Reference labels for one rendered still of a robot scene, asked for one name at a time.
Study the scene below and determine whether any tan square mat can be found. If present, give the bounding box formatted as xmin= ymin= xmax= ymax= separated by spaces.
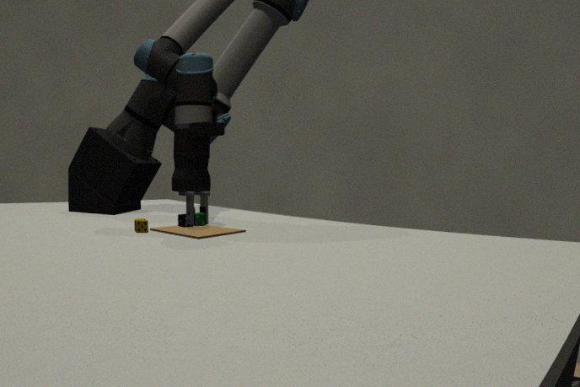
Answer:
xmin=150 ymin=225 xmax=246 ymax=239

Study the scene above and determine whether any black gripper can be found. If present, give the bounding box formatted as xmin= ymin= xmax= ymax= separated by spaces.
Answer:
xmin=172 ymin=105 xmax=225 ymax=225

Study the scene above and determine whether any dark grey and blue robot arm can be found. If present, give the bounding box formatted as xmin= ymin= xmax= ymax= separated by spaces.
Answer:
xmin=104 ymin=0 xmax=309 ymax=160

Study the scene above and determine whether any black die with white pips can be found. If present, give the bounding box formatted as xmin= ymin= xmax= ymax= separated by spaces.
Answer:
xmin=178 ymin=214 xmax=193 ymax=228

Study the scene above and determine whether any green die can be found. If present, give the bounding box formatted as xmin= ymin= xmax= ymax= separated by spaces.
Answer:
xmin=193 ymin=212 xmax=206 ymax=226

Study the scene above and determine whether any yellow die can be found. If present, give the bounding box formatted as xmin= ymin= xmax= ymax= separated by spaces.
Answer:
xmin=135 ymin=219 xmax=148 ymax=233

